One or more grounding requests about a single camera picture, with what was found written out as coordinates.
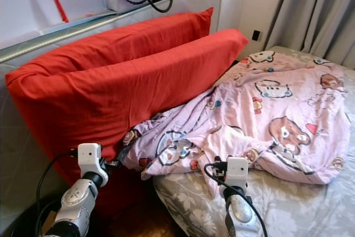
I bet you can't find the pink cartoon print blanket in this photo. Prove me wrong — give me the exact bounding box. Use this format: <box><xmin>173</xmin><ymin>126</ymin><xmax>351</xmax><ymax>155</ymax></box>
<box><xmin>122</xmin><ymin>50</ymin><xmax>350</xmax><ymax>199</ymax></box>

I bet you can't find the red fabric cushion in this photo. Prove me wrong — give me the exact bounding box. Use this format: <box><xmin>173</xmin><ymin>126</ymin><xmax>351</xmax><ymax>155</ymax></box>
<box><xmin>6</xmin><ymin>28</ymin><xmax>249</xmax><ymax>199</ymax></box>
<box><xmin>8</xmin><ymin>7</ymin><xmax>214</xmax><ymax>74</ymax></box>

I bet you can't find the crumpled brown paper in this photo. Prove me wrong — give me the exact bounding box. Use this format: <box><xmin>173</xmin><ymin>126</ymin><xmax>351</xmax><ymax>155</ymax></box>
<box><xmin>42</xmin><ymin>210</ymin><xmax>59</xmax><ymax>235</ymax></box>

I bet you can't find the bed with beige floral sheet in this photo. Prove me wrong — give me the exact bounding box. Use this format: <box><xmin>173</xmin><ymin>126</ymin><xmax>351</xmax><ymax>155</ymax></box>
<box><xmin>153</xmin><ymin>46</ymin><xmax>355</xmax><ymax>237</ymax></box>

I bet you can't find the grey pleated curtain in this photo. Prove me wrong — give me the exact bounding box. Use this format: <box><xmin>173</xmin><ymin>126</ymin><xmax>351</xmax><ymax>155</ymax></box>
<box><xmin>277</xmin><ymin>0</ymin><xmax>355</xmax><ymax>68</ymax></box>

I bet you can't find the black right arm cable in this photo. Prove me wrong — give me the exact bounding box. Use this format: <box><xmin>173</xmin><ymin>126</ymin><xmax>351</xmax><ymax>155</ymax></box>
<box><xmin>204</xmin><ymin>165</ymin><xmax>270</xmax><ymax>237</ymax></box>

